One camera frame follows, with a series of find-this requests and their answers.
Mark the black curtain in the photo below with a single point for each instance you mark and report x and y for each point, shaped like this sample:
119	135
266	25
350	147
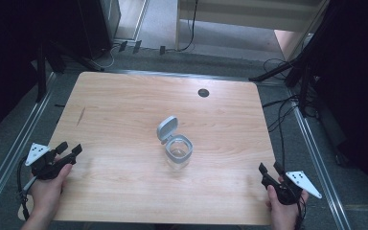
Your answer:
361	96

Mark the person's left hand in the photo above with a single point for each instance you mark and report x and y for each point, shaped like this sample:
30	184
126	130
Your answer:
48	188

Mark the dark cabinet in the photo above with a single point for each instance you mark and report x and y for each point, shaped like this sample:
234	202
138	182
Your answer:
100	25

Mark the aluminium floor rail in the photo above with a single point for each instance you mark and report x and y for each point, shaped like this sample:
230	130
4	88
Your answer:
14	147
320	163

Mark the clear jar with grey lid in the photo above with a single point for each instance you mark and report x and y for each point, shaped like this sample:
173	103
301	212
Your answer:
175	143

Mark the person's right hand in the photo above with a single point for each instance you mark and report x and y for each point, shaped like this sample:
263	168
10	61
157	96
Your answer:
284	211

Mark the round grommet in table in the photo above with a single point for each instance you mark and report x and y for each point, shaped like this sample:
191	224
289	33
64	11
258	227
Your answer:
203	93

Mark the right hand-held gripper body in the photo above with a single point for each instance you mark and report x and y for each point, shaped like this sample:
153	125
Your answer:
289	188

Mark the black stand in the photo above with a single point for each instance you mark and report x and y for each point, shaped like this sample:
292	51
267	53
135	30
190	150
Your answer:
44	68
297	75

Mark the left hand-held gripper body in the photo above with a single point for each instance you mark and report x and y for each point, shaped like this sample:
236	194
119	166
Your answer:
43	161

